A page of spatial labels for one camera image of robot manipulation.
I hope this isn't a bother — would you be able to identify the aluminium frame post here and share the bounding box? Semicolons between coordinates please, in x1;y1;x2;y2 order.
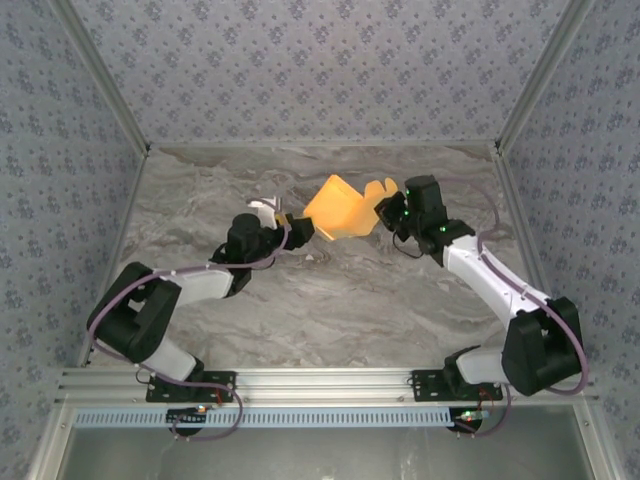
48;0;153;157
493;0;597;151

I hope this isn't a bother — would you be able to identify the aluminium frame rail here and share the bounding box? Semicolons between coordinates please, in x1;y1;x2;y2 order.
54;367;600;405

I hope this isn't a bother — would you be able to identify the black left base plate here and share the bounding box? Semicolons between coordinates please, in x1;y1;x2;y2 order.
145;369;238;404

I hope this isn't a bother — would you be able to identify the yellow paper box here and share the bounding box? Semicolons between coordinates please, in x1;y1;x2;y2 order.
303;173;400;244

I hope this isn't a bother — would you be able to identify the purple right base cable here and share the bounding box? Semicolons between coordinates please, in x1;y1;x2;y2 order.
455;383;512;437

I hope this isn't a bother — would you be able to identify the aluminium left frame post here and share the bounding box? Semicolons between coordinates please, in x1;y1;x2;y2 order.
48;0;153;157

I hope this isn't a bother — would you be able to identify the right controller board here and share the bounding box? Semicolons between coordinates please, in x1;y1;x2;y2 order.
451;407;495;432

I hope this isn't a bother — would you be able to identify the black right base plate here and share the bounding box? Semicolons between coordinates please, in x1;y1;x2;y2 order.
410;368;504;403

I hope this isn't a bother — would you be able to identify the controller board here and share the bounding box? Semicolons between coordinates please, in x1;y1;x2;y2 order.
166;405;210;427
451;407;495;432

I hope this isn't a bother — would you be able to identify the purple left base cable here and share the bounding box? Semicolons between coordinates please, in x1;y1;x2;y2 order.
134;362;245;442

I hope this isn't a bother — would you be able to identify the slotted white cable tray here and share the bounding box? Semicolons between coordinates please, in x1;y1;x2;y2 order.
72;405;464;429

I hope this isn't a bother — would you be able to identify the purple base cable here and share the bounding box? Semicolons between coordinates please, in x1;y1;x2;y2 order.
134;362;245;442
455;383;512;437

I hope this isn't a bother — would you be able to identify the aluminium right frame post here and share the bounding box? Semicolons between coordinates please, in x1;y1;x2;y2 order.
493;0;597;151

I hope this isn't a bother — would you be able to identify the aluminium right side rail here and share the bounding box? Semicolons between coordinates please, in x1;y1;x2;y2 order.
492;144;556;306

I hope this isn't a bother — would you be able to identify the grey metal panel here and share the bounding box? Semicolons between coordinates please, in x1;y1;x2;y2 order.
29;404;626;480

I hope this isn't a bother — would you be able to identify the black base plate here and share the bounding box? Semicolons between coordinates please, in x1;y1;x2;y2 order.
410;368;504;403
145;369;238;404

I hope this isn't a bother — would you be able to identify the aluminium left side rail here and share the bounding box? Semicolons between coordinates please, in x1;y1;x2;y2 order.
77;148;152;369

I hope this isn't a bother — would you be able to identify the left controller board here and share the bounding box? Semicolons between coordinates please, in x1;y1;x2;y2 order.
166;405;210;427

